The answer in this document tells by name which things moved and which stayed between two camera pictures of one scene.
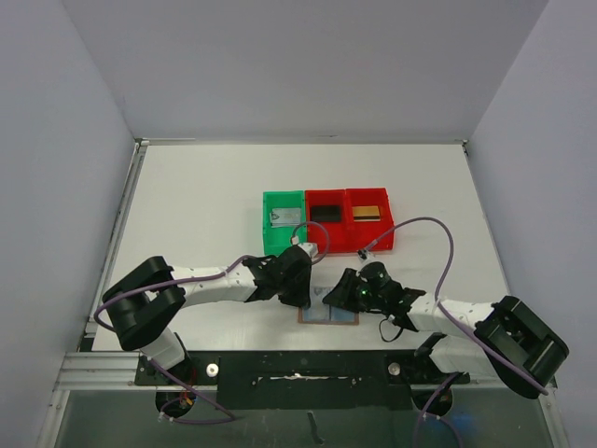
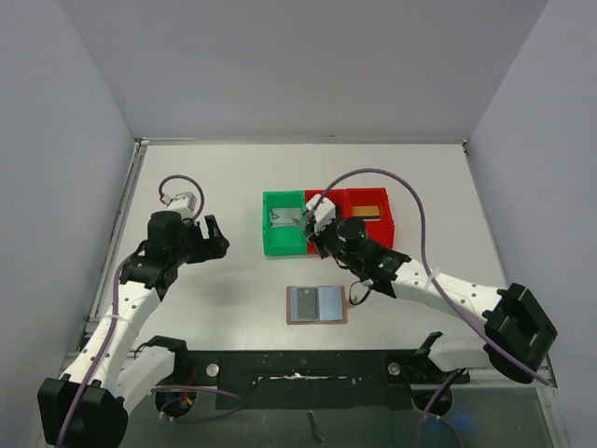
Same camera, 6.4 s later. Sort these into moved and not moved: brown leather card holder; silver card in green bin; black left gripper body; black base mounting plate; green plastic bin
Moved: brown leather card holder; black left gripper body
Not moved: black base mounting plate; green plastic bin; silver card in green bin
